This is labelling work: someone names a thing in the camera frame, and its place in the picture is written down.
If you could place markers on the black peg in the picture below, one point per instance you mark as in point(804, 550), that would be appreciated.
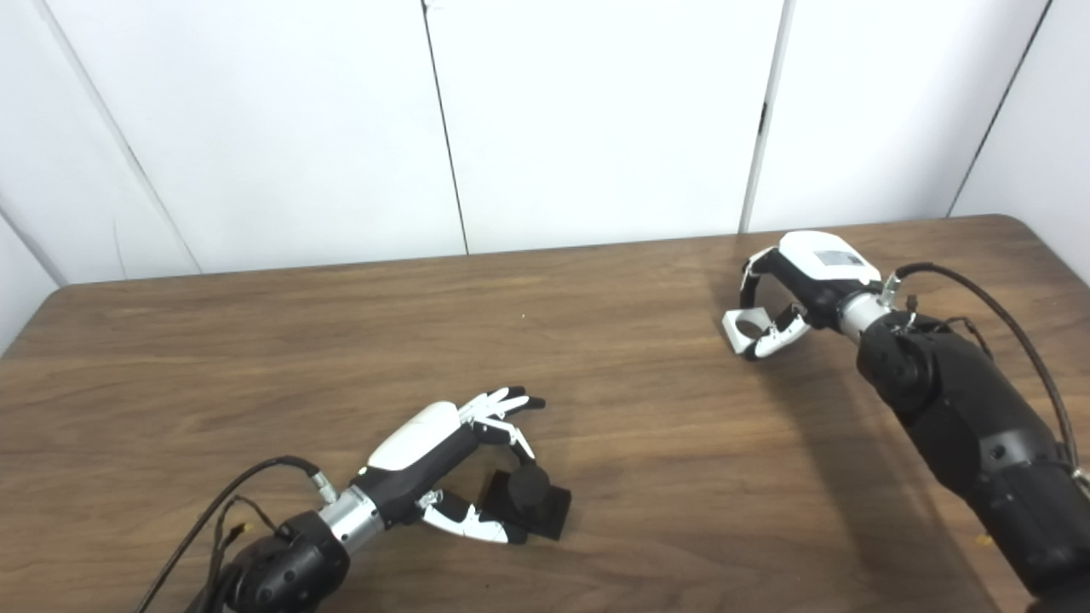
point(528, 494)

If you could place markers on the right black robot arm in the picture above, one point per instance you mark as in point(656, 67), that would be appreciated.
point(971, 417)

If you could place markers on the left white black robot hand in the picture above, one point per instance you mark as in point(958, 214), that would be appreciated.
point(413, 451)

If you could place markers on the white square piece with hole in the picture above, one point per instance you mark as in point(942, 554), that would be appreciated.
point(732, 332)

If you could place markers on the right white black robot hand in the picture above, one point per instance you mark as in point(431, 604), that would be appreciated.
point(822, 260)

